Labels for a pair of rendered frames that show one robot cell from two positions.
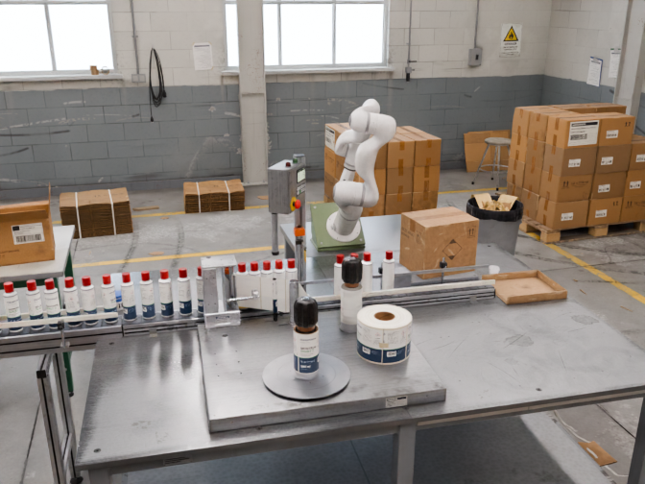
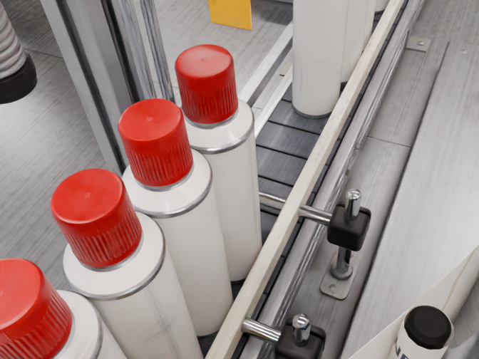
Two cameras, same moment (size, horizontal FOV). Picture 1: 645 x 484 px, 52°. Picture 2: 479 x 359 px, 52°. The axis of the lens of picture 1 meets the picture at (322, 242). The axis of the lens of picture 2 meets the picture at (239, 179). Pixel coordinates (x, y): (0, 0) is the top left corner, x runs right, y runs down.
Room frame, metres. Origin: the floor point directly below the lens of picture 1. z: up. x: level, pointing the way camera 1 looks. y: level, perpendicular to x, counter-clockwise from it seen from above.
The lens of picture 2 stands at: (2.45, 0.29, 1.24)
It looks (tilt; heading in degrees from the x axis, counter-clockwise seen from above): 49 degrees down; 313
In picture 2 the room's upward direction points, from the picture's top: 6 degrees counter-clockwise
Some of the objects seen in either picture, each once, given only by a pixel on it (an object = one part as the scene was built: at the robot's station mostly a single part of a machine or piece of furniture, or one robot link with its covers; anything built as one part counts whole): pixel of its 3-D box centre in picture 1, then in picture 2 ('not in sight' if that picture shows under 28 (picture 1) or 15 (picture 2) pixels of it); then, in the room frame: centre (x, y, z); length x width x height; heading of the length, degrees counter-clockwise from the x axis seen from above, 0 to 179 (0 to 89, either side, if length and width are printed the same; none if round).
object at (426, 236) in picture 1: (438, 241); not in sight; (3.12, -0.58, 0.99); 0.30 x 0.24 x 0.27; 112
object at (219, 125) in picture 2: (291, 281); (222, 180); (2.62, 0.13, 0.98); 0.05 x 0.05 x 0.20
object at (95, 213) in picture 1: (96, 212); not in sight; (6.24, 2.22, 0.16); 0.65 x 0.54 x 0.32; 110
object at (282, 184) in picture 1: (287, 186); not in sight; (2.71, 0.15, 1.38); 0.17 x 0.10 x 0.19; 158
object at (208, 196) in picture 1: (213, 195); not in sight; (7.03, 1.20, 0.11); 0.65 x 0.54 x 0.22; 102
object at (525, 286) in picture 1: (523, 286); not in sight; (2.88, -0.95, 0.85); 0.30 x 0.26 x 0.04; 103
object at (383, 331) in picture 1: (384, 333); not in sight; (2.21, -0.23, 0.95); 0.20 x 0.20 x 0.14
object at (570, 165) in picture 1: (581, 169); not in sight; (6.32, -2.52, 0.57); 1.20 x 0.85 x 1.14; 107
